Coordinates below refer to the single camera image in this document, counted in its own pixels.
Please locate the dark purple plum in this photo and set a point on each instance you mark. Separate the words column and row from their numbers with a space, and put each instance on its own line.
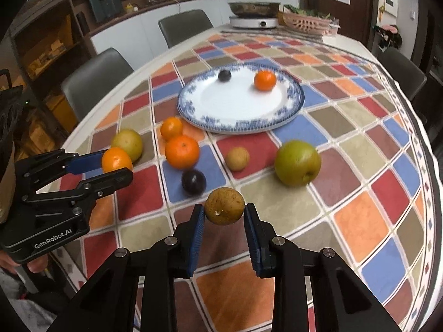
column 193, row 182
column 224, row 75

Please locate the brown kiwi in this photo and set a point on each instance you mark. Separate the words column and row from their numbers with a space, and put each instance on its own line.
column 224, row 207
column 237, row 158

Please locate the person's left hand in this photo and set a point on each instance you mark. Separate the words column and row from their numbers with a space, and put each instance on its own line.
column 33, row 267

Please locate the dark wooden door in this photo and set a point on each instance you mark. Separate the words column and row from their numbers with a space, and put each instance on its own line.
column 360, row 13

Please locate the white wall intercom panel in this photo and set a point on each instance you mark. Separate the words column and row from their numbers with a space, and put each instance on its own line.
column 391, row 7

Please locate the colourful checkered tablecloth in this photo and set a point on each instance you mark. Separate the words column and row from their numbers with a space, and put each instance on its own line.
column 346, row 179

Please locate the blue patterned white plate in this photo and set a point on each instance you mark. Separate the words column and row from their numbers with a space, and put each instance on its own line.
column 235, row 105

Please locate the green leafy vegetables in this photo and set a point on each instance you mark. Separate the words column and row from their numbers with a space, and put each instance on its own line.
column 304, row 11

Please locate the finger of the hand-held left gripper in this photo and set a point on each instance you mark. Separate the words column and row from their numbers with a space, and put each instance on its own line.
column 86, row 162
column 114, row 179

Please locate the steel cooking pot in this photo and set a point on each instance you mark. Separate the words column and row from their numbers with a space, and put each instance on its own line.
column 254, row 8

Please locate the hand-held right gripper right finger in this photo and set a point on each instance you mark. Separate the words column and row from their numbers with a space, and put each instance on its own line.
column 252, row 242

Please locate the large green pear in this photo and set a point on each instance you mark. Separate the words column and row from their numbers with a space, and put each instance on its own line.
column 297, row 163

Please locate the orange mandarin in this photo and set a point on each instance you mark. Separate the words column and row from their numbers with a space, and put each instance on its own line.
column 265, row 80
column 171, row 128
column 116, row 160
column 182, row 152

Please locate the high chair with pink cushion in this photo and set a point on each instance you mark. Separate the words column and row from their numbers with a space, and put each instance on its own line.
column 389, row 36

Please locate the pink plastic basket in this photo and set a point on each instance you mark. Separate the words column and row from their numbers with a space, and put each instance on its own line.
column 306, row 23

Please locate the white induction cooker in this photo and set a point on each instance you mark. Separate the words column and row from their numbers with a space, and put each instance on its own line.
column 254, row 23

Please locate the grey dining chair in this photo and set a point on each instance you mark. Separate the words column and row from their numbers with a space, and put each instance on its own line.
column 401, row 72
column 97, row 79
column 187, row 27

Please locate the wooden open shelf unit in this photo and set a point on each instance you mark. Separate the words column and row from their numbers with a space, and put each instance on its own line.
column 45, row 52

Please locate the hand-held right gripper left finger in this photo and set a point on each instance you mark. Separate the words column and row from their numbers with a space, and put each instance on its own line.
column 196, row 238

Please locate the yellow-green pear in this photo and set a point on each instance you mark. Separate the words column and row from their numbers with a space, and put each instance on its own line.
column 127, row 141

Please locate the white base cabinet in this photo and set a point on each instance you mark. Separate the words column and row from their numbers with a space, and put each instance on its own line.
column 145, row 24

